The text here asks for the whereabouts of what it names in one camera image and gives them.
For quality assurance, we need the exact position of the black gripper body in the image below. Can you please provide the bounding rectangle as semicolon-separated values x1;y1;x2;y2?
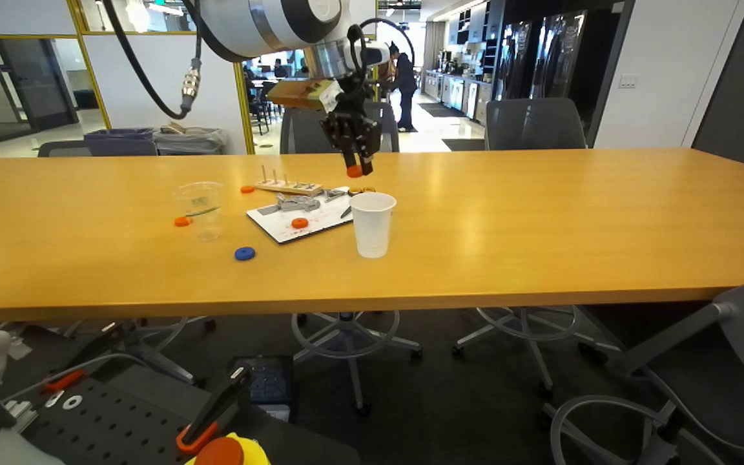
321;76;382;144

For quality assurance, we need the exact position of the white paper cup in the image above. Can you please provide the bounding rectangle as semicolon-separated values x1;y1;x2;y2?
349;192;401;262

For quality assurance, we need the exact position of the clear plastic cup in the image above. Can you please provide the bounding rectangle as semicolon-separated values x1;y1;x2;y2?
170;179;227;242

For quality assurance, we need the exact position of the dark mesh office chair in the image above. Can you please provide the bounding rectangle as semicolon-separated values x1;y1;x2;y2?
277;100;402;154

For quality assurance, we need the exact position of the person in dark hoodie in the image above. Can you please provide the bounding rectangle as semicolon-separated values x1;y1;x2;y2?
387;39;422;136

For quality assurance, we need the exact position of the crumpled grey tape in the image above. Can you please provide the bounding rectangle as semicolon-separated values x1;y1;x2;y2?
256;193;325;218

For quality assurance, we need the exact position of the white paper sheet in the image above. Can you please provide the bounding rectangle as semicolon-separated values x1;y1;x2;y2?
244;192;360;247

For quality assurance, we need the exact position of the grey mesh office chair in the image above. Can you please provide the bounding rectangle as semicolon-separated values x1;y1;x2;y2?
484;95;588;153

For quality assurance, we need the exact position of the black office chair base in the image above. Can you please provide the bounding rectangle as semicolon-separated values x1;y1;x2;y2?
289;308;426;415

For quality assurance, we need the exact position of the black glass door fridge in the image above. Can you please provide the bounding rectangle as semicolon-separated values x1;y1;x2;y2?
484;0;639;144

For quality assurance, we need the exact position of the dark blue upholstered chair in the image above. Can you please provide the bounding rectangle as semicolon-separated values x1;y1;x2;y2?
33;126;231;157

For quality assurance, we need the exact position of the grey star base office chair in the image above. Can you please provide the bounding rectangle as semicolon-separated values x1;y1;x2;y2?
450;306;626;397

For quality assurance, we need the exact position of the dark blue box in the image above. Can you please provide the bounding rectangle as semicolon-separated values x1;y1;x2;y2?
241;355;299;423

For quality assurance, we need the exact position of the black star base office chair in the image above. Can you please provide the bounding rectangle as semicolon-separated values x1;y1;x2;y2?
59;313;220;390

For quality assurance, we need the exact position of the yellow red emergency stop button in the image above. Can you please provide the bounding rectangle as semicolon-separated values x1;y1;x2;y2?
187;432;277;465

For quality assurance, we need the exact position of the black perforated plate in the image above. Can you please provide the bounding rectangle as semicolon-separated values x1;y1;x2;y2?
8;357;220;465

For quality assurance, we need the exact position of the small orange tool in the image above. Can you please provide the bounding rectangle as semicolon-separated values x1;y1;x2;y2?
41;370;91;397

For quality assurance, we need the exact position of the grey armrest office chair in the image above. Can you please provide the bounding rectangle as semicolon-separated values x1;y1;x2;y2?
542;267;744;465

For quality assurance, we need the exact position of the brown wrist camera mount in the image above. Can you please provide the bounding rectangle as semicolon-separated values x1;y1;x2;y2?
267;77;344;113

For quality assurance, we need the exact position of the black tool with orange handle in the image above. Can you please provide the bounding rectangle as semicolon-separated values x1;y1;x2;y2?
174;362;253;459

